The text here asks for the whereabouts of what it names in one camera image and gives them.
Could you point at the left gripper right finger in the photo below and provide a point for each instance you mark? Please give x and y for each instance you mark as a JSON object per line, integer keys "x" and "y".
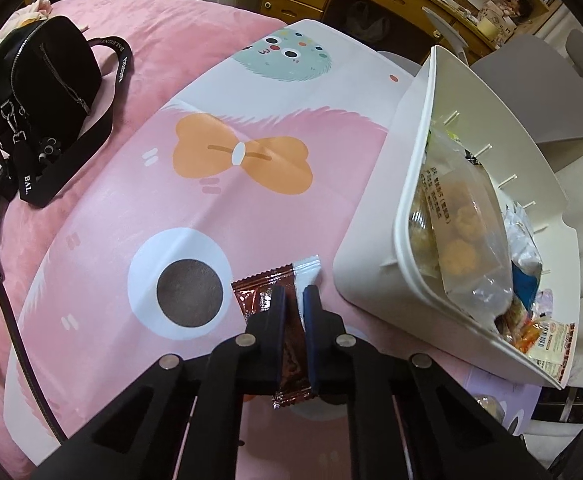
{"x": 326, "y": 361}

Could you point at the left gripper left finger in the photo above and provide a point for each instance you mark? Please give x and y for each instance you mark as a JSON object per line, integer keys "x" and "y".
{"x": 264, "y": 359}

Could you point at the dark red candy packet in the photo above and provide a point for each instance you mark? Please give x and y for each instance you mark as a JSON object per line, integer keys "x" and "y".
{"x": 253, "y": 296}

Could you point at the crab roe noodle snack bag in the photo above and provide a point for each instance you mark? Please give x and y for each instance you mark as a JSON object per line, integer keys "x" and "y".
{"x": 472, "y": 246}

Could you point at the orange dried fruit packet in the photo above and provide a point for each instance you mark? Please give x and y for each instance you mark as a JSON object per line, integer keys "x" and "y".
{"x": 519, "y": 329}

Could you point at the blue small snack packet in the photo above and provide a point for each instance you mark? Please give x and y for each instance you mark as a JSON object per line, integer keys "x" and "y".
{"x": 526, "y": 282}

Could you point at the grey white snack bag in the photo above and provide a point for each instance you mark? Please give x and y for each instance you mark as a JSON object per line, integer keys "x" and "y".
{"x": 524, "y": 252}

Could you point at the white plastic storage bin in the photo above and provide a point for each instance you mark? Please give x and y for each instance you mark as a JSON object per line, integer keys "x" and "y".
{"x": 387, "y": 263}

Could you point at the rice cracker pack upper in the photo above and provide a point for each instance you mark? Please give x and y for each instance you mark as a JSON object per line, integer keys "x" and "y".
{"x": 492, "y": 406}

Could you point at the cartoon printed play mat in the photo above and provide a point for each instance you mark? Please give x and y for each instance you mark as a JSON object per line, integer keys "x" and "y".
{"x": 258, "y": 163}

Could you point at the pink bed cover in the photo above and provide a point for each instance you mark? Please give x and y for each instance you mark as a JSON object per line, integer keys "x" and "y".
{"x": 147, "y": 51}

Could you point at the grey office chair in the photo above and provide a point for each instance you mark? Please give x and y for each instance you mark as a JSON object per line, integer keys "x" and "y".
{"x": 540, "y": 78}

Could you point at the black leather handbag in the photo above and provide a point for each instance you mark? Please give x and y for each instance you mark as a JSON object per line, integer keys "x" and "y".
{"x": 55, "y": 79}

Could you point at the cream mug on desk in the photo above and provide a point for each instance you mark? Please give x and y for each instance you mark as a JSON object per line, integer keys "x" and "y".
{"x": 488, "y": 29}

